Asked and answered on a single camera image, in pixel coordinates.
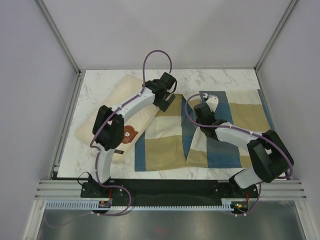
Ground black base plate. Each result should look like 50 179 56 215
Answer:
80 178 258 206

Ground cream bear print pillow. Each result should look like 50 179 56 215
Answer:
75 74 159 162

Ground blue beige checked pillowcase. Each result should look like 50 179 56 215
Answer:
134 89 273 172

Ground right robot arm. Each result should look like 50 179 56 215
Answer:
193 103 294 198

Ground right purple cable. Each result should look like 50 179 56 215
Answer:
184 91 295 218

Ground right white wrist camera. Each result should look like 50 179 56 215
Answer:
203 93 219 113

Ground white slotted cable duct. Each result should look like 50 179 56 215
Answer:
45 199 248 211

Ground aluminium frame post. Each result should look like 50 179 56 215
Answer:
254 0 300 73
34 0 81 76

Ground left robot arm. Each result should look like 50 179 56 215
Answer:
89 72 177 197

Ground left aluminium frame post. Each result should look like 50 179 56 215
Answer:
34 0 81 76

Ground right aluminium frame post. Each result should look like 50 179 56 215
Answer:
254 0 300 73

